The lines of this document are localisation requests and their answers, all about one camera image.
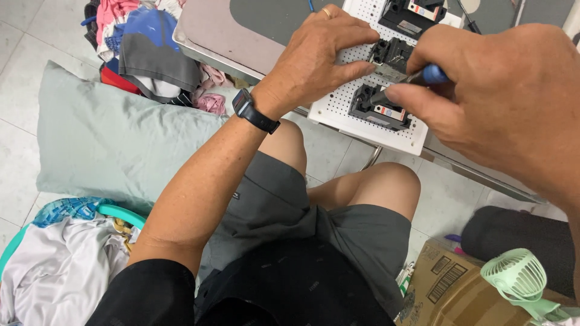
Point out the black cushion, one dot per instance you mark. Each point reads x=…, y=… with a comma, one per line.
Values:
x=521, y=235

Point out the person's left leg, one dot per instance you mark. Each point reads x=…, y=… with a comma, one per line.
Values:
x=283, y=145

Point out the black circuit breaker red label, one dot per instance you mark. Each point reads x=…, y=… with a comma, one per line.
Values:
x=380, y=115
x=408, y=18

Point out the teal laundry basket with clothes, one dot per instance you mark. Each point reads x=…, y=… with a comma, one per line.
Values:
x=63, y=267

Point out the person's left hand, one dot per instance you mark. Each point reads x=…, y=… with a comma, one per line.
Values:
x=308, y=63

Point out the person's right leg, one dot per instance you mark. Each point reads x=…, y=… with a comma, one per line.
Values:
x=376, y=185

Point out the white perforated mounting board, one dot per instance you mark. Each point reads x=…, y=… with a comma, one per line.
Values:
x=335, y=108

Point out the person's right hand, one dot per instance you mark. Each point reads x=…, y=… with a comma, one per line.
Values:
x=507, y=99

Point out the pale green pillow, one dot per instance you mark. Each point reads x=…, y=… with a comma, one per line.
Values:
x=118, y=140

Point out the person's leg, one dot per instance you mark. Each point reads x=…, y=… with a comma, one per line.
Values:
x=376, y=185
x=283, y=145

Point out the pile of colourful clothes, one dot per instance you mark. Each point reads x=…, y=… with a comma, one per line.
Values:
x=149, y=50

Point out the brown cardboard box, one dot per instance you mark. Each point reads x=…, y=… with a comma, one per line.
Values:
x=437, y=292

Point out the person's black shirt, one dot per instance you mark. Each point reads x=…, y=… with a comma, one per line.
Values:
x=290, y=289

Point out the purple small object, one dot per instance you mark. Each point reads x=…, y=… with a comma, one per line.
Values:
x=453, y=237

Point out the person's grey shorts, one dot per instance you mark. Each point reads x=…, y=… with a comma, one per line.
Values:
x=281, y=199

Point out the grey metal-edged table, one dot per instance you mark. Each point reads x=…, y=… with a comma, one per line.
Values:
x=253, y=18

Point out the mint green small fan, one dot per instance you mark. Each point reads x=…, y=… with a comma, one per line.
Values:
x=514, y=274

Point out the black wrist watch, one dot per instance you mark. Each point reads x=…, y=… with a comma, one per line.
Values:
x=251, y=113

